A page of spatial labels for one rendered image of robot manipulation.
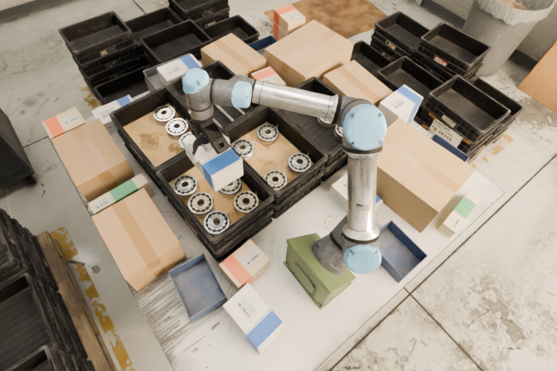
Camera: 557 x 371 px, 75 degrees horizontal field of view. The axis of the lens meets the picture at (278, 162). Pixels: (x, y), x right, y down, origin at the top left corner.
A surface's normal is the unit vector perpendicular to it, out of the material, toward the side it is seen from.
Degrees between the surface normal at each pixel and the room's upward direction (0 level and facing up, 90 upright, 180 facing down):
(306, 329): 0
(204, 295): 0
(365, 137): 47
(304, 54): 0
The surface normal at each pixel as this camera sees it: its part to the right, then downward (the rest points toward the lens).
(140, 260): 0.04, -0.57
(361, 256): -0.07, 0.46
